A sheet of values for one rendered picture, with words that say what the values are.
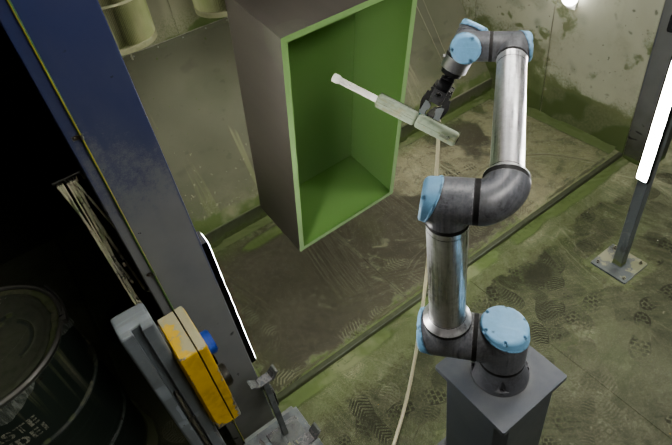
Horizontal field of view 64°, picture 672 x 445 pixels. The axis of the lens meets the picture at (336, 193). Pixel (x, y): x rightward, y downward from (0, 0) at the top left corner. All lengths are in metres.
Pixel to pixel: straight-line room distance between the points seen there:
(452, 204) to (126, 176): 0.78
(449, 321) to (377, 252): 1.50
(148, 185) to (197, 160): 1.90
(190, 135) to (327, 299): 1.26
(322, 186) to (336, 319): 0.70
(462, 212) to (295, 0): 0.99
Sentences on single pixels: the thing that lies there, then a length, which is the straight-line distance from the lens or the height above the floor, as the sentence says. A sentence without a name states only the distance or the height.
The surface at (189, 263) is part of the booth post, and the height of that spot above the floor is 1.24.
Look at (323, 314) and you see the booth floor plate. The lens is 2.89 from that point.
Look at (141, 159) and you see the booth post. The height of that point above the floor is 1.62.
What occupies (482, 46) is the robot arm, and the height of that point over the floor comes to 1.58.
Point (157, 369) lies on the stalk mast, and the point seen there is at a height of 1.51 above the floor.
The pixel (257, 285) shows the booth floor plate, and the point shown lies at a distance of 3.10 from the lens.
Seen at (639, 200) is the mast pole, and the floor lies 0.48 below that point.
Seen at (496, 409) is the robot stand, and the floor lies 0.64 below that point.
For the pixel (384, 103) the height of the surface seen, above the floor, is 1.35.
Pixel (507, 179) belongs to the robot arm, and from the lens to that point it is 1.33.
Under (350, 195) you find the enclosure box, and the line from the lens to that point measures 2.83.
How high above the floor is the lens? 2.35
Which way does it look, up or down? 41 degrees down
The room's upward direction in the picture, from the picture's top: 10 degrees counter-clockwise
